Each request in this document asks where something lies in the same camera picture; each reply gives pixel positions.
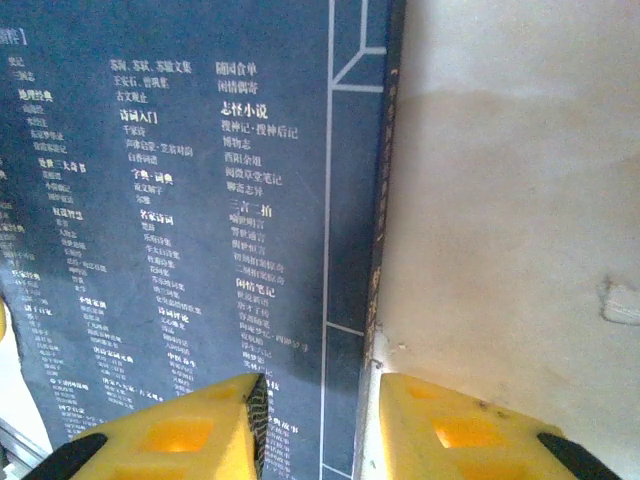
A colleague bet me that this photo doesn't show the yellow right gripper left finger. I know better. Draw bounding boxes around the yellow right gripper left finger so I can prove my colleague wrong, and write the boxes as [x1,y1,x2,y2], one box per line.
[19,372,272,480]

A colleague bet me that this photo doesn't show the dark blue book text columns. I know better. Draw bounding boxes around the dark blue book text columns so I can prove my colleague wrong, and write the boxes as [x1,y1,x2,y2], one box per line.
[0,0,409,480]

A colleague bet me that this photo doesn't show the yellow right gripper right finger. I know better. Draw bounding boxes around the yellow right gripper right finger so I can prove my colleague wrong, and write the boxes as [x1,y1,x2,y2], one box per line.
[379,373,626,480]

